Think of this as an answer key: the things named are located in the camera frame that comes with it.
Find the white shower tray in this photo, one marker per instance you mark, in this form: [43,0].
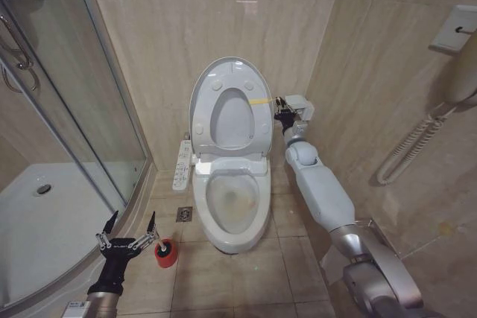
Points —
[44,228]

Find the white wall mounting plate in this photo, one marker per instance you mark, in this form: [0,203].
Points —
[449,20]

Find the yellow tape strip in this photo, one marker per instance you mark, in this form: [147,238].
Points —
[259,101]

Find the round shower tray drain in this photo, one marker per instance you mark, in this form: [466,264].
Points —
[44,189]

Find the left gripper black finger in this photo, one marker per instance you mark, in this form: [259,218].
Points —
[151,226]
[110,226]

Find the curved glass shower door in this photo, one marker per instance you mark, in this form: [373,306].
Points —
[74,72]

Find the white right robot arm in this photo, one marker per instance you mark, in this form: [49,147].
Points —
[324,191]

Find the beige wall-mounted handset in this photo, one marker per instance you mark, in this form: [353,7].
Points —
[460,72]

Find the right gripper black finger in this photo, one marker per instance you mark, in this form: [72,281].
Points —
[278,104]
[287,105]

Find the white toilet lid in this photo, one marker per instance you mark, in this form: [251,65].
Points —
[229,120]

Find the red toilet brush holder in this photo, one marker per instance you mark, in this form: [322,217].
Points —
[167,258]

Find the white toilet bowl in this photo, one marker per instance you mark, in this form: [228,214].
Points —
[231,238]

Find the white bidet control panel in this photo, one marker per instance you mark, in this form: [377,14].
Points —
[181,165]

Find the square metal floor drain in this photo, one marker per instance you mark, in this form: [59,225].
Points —
[185,214]

